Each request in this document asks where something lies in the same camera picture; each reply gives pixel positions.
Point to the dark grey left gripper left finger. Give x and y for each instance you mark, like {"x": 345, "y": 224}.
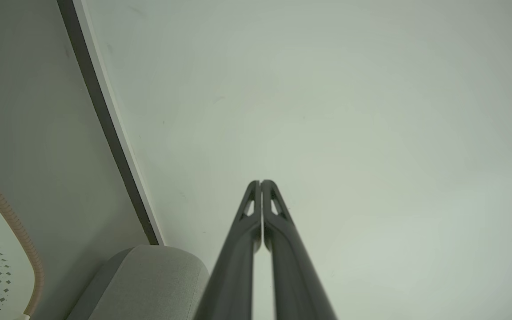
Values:
{"x": 234, "y": 266}

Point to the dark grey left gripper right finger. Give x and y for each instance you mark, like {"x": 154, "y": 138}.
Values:
{"x": 296, "y": 275}

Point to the white perforated laundry basket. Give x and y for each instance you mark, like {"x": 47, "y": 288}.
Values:
{"x": 11, "y": 249}

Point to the grey fabric sofa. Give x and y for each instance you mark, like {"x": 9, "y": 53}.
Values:
{"x": 149, "y": 284}

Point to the white and black baseboard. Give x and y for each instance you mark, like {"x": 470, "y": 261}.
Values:
{"x": 105, "y": 115}

